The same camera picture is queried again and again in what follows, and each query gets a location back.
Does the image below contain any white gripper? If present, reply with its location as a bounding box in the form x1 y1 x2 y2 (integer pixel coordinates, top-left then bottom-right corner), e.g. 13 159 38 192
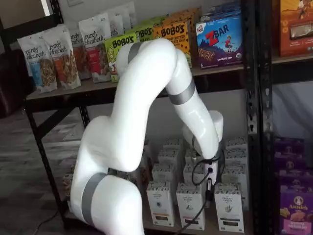
204 161 219 209

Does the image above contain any white box green strip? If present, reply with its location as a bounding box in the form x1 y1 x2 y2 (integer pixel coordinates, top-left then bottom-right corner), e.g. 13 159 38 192
224 137 247 153
224 149 248 167
214 183 244 232
221 164 248 211

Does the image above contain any white box pink strip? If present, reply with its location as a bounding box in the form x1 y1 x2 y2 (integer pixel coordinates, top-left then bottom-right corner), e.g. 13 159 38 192
176 182 206 231
184 149 199 165
183 163 206 185

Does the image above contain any white box yellow strip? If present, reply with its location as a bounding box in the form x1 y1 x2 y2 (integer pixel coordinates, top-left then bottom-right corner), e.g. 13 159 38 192
151 163 177 184
162 138 184 152
146 180 176 227
157 148 182 166

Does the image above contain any purple Annie's snack box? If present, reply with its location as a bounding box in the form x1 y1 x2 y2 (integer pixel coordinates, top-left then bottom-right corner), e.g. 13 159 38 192
278 176 313 196
273 138 306 160
275 156 307 178
279 188 313 235

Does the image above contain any blue Z Bar box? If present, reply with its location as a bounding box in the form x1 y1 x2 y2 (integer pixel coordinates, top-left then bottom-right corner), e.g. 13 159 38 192
195 15 245 70
200 1 242 22

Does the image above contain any orange Bobo's peanut butter box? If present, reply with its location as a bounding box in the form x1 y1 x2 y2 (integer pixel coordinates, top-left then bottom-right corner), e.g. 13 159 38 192
153 21 193 69
170 7 201 30

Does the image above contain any green Bobo's apple pie box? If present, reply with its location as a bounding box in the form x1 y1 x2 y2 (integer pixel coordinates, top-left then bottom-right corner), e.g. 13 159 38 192
104 33 137 83
133 23 158 43

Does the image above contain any orange snack box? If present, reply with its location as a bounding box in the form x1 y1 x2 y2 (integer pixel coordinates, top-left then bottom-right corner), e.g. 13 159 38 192
278 0 313 58

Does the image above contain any red purely elizabeth granola bag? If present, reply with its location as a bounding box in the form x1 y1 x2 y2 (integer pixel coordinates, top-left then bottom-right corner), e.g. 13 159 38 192
78 13 116 84

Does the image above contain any white granola bag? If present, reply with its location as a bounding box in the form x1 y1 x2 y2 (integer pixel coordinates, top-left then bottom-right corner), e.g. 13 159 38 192
121 1 137 34
107 13 125 38

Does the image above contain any orange purely elizabeth granola bag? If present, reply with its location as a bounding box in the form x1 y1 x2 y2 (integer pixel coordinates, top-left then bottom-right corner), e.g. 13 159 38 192
69 28 86 81
47 24 82 90

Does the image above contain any blue purely elizabeth granola bag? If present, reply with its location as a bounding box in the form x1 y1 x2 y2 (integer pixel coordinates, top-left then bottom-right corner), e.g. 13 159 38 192
17 31 58 94

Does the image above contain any short black looped cable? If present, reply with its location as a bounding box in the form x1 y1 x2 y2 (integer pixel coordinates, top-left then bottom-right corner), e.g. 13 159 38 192
191 146 225 188

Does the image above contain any black metal shelf frame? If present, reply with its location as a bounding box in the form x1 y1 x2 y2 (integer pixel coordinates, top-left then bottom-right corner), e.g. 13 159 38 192
256 0 313 235
23 0 260 235

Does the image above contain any black power cord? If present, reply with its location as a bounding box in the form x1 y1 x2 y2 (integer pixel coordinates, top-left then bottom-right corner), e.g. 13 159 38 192
33 210 63 232

